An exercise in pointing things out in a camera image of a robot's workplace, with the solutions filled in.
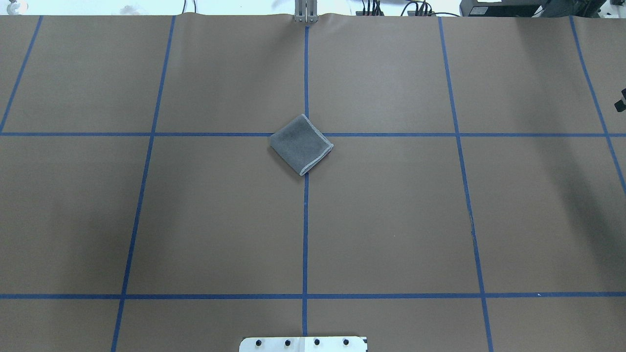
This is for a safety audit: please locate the pink towel grey back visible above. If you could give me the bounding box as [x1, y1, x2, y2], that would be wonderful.
[269, 114, 335, 176]

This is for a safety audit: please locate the white pedestal column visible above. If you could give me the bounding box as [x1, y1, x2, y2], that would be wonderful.
[239, 336, 368, 352]

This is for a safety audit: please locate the black box white label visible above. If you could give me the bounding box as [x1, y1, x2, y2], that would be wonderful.
[459, 0, 545, 18]

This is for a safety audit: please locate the round metal disc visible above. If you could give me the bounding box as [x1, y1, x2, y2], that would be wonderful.
[6, 0, 29, 16]

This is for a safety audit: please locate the aluminium frame post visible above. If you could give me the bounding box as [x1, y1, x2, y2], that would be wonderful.
[293, 0, 319, 24]

